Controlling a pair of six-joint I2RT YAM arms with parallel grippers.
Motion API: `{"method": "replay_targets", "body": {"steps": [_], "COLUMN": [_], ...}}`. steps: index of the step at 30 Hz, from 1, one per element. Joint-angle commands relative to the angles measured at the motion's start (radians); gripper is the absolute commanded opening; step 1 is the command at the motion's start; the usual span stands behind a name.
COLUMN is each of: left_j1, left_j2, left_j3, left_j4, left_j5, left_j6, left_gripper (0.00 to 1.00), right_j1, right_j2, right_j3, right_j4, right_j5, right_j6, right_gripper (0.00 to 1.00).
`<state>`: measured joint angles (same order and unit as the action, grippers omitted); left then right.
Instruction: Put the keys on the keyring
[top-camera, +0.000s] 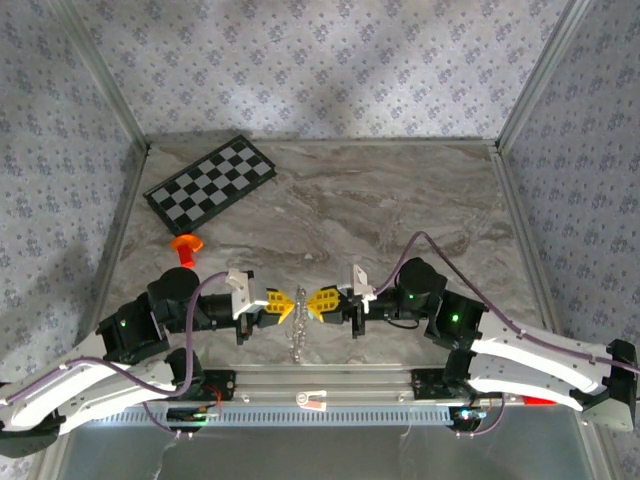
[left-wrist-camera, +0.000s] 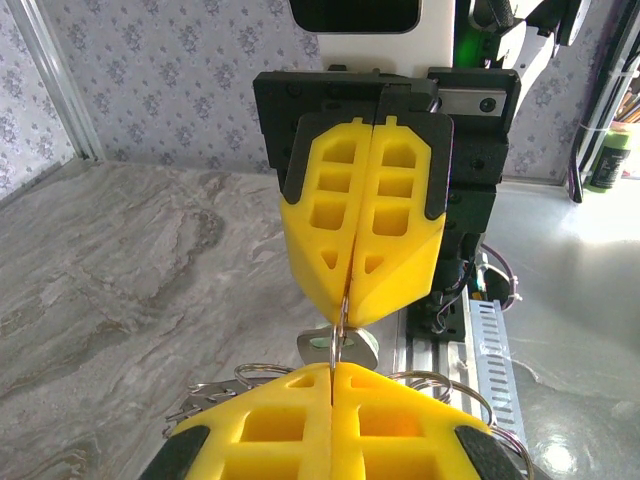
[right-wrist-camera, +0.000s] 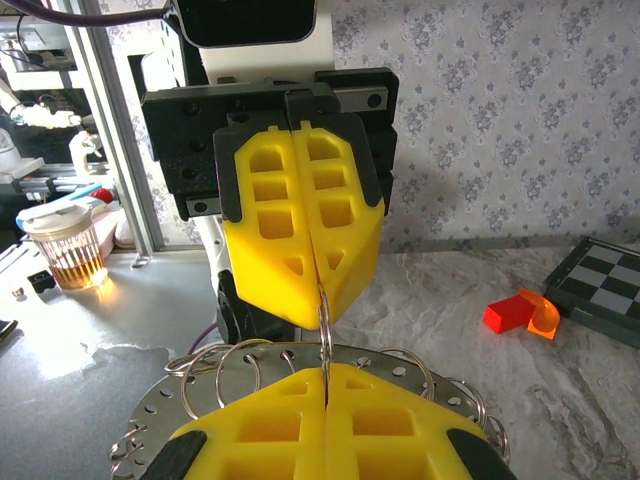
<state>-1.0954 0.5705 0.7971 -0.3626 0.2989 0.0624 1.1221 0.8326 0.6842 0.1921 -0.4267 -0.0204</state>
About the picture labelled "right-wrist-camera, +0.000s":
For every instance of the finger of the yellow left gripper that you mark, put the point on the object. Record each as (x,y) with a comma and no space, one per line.
(270,270)
(350,270)

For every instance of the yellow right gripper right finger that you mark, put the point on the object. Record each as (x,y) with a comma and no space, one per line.
(400,440)

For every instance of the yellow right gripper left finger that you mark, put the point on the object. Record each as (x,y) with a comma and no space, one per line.
(260,430)

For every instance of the round metal disc with holes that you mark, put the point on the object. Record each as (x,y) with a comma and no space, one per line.
(160,400)

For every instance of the red block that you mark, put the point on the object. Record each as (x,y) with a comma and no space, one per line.
(505,317)

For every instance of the glass cup with amber drink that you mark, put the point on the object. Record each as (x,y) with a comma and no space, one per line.
(70,250)

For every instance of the small black block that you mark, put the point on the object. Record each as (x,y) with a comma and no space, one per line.
(41,281)

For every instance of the folding chessboard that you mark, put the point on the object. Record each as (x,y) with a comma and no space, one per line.
(600,285)

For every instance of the aluminium frame post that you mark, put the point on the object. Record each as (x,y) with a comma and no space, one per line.
(117,150)

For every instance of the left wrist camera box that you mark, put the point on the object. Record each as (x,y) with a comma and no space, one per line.
(250,20)

